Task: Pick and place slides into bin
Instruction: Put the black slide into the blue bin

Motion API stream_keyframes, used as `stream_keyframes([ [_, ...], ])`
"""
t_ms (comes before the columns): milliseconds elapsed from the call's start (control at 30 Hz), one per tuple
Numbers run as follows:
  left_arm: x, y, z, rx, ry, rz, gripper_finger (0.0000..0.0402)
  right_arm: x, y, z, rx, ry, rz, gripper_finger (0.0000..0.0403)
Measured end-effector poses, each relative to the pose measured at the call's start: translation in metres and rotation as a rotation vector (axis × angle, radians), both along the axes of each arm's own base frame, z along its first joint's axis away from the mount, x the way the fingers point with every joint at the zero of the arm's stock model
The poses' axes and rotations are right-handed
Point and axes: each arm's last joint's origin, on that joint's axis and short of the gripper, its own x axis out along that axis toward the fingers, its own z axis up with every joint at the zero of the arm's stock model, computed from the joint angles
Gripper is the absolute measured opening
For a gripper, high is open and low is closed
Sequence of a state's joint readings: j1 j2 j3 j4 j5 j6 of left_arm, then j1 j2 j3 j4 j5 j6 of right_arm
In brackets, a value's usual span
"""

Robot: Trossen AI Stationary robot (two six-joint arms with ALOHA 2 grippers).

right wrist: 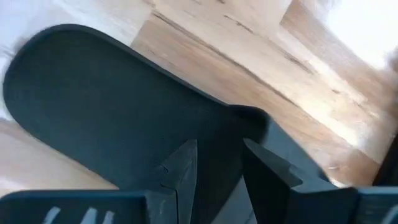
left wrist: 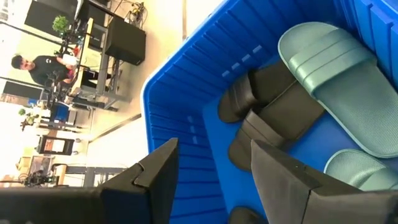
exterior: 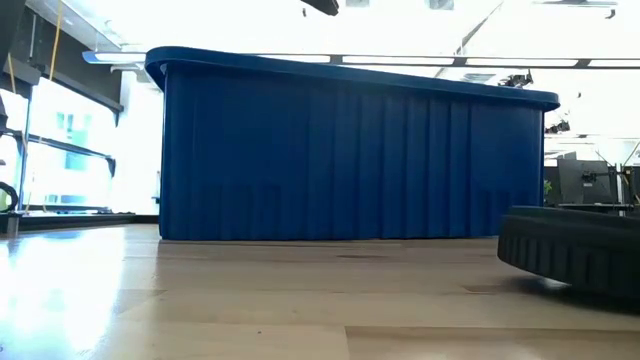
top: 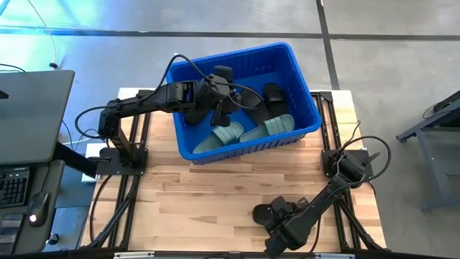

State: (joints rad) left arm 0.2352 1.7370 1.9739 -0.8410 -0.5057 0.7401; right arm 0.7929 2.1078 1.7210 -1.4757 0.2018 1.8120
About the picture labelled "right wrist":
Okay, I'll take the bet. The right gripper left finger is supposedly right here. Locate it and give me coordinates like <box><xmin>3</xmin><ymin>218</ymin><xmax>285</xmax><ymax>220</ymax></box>
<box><xmin>144</xmin><ymin>139</ymin><xmax>198</xmax><ymax>224</ymax></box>

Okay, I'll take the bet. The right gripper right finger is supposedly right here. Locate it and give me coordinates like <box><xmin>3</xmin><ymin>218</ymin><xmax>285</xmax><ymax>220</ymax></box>
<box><xmin>242</xmin><ymin>121</ymin><xmax>358</xmax><ymax>224</ymax></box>

